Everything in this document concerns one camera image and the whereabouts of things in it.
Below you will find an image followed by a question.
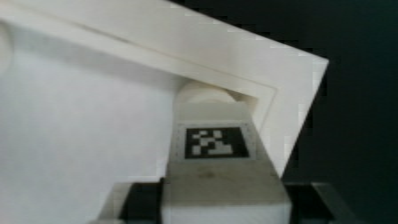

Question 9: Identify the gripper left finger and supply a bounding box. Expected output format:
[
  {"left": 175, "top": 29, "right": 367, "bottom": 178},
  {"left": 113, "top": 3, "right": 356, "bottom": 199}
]
[{"left": 90, "top": 179, "right": 163, "bottom": 224}]

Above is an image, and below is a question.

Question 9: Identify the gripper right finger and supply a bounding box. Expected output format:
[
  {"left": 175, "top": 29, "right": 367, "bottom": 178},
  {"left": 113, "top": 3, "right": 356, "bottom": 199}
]
[{"left": 284, "top": 182, "right": 358, "bottom": 224}]

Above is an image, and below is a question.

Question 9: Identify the white table leg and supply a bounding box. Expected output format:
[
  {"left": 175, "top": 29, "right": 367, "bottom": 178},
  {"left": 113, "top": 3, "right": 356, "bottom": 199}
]
[{"left": 161, "top": 82, "right": 291, "bottom": 224}]

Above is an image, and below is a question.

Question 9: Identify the white square table top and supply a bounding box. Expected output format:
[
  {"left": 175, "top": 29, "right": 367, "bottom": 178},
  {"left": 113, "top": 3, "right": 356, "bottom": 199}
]
[{"left": 0, "top": 3, "right": 280, "bottom": 224}]

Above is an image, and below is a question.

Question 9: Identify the white U-shaped fence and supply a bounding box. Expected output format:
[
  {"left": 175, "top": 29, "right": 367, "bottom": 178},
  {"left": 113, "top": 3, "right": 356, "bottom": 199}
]
[{"left": 3, "top": 0, "right": 328, "bottom": 169}]

